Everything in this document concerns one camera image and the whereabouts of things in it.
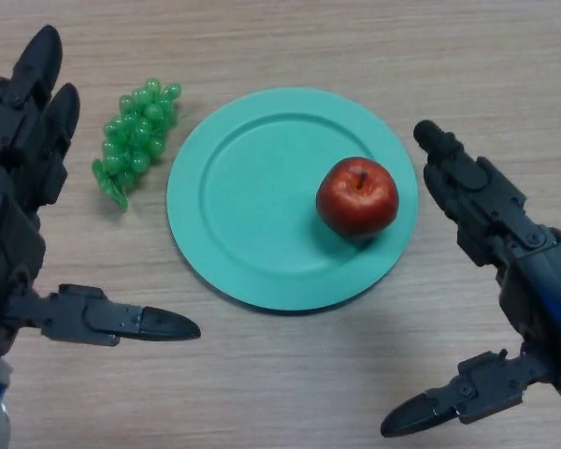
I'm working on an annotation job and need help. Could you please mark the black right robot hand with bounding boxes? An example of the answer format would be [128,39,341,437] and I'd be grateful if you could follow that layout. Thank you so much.
[380,120,561,440]

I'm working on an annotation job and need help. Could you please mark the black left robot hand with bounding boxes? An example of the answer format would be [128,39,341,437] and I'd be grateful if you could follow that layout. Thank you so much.
[0,24,202,355]

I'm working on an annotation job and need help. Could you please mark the red apple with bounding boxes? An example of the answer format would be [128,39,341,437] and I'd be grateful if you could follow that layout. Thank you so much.
[315,156,400,240]

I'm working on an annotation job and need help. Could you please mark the green round plate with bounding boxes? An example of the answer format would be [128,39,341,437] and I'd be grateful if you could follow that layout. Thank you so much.
[165,87,420,313]

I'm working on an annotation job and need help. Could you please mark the green grape bunch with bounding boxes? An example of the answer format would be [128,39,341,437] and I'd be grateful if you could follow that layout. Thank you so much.
[92,77,182,211]

